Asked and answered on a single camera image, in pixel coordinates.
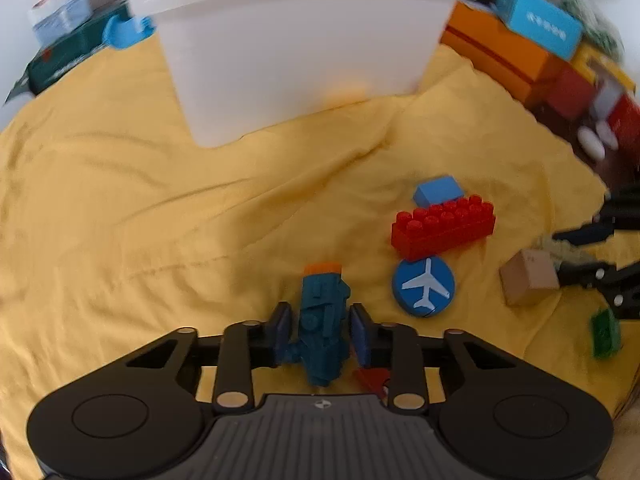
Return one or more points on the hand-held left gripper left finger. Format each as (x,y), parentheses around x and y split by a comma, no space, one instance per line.
(281,332)

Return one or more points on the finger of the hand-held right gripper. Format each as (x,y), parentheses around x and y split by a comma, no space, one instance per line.
(585,234)
(590,275)

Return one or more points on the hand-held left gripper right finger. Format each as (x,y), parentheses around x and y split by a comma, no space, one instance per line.
(361,335)

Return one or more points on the pale green piece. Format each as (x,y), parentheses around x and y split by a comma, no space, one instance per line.
(555,250)

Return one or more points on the teal toy figure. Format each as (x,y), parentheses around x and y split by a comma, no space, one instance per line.
(320,320)

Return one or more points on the tan cube block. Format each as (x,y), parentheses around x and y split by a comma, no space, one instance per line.
(527,277)

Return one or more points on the white plastic bin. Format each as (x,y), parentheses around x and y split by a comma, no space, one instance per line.
(300,50)

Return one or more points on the small red toy piece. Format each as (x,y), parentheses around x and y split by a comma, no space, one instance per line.
(372,377)

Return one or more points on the green toy brick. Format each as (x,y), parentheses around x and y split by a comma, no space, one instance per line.
(605,332)

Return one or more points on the blue disc with white airplane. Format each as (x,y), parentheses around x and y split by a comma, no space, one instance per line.
(425,287)

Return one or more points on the white egg-shaped object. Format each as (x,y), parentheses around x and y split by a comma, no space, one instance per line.
(591,144)
(609,135)

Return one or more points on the red box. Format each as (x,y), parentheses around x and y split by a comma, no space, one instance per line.
(570,92)
(625,125)

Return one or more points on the long red toy brick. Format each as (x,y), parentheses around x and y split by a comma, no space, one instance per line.
(440,232)

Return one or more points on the light blue wedge block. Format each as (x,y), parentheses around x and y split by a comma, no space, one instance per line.
(439,191)

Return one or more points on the yellow box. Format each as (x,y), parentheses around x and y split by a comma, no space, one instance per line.
(607,62)

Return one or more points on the yellow cloth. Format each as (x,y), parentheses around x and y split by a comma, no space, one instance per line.
(150,210)

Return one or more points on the orange box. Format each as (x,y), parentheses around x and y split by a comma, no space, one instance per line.
(500,55)

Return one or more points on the green speckled object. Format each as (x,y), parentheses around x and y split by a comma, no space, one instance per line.
(595,25)

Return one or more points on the blue box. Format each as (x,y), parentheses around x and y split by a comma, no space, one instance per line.
(540,20)

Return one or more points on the blue plastic holder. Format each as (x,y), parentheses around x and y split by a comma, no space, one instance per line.
(122,35)

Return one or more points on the dark green box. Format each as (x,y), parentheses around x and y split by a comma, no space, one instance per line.
(65,60)

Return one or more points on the small pale printed carton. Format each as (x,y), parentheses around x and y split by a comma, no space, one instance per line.
(62,15)

